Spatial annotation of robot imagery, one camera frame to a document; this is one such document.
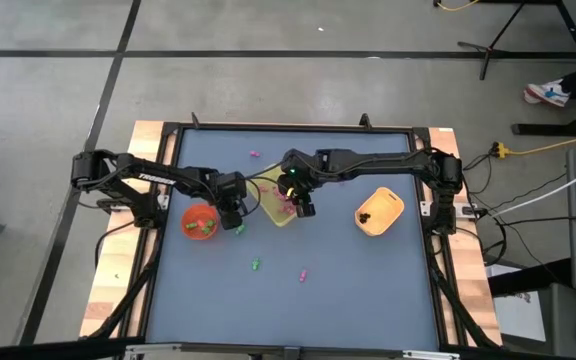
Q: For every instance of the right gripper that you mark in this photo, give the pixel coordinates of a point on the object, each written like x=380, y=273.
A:
x=298, y=185

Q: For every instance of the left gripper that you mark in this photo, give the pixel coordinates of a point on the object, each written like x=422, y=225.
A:
x=230, y=190

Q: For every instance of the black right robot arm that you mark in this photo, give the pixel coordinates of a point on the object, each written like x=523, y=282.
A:
x=378, y=161

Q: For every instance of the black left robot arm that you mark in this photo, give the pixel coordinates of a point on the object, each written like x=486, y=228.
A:
x=158, y=178

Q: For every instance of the red-orange round bowl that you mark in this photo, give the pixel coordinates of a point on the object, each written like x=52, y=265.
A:
x=199, y=212

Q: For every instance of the translucent yellow rectangular bin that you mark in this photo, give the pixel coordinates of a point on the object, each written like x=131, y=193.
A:
x=270, y=215

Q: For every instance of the orange-yellow plastic basket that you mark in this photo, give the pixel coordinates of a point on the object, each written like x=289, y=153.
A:
x=383, y=205

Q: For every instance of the blue table mat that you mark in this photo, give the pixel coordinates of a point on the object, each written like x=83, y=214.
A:
x=368, y=310

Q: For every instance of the yellow power plug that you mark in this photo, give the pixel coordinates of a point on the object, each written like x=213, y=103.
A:
x=502, y=150

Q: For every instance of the white paper sheet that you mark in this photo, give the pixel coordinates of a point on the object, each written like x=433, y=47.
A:
x=518, y=315

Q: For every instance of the black desk foot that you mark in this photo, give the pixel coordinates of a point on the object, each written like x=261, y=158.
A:
x=543, y=130

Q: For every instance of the person's shoe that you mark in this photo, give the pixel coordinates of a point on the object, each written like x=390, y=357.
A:
x=548, y=93

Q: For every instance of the dark grey case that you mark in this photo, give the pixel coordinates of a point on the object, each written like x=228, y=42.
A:
x=563, y=320

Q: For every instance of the black table frame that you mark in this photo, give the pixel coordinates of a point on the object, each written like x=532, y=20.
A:
x=218, y=127

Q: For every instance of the black frame clamp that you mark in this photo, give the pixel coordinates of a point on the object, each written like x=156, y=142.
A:
x=365, y=121
x=196, y=121

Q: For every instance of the silver metal bracket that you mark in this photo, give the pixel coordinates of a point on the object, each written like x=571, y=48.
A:
x=430, y=355
x=153, y=350

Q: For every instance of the black camera rig bar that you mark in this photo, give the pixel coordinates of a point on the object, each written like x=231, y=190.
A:
x=68, y=347

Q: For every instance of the black desk leg frame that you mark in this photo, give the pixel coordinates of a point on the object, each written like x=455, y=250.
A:
x=485, y=62

